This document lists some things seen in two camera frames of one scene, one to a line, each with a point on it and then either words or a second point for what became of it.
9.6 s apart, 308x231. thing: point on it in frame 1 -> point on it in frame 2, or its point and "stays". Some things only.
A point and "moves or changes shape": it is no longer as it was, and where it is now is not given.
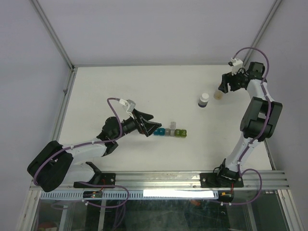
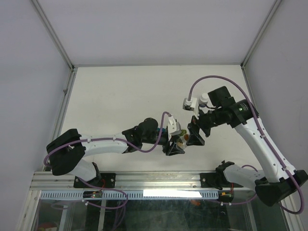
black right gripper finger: x=225 y=79 -> x=194 y=129
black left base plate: x=101 y=178 stays
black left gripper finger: x=137 y=113 -> x=174 y=138
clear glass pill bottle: x=218 y=95 moves or changes shape
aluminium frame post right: x=265 y=27 stays
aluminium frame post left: x=54 y=35 stays
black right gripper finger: x=234 y=83 -> x=195 y=139
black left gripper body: x=130 y=124 -> x=159 y=138
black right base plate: x=214 y=180 stays
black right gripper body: x=240 y=77 -> x=210 y=120
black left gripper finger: x=149 y=127 -> x=172 y=149
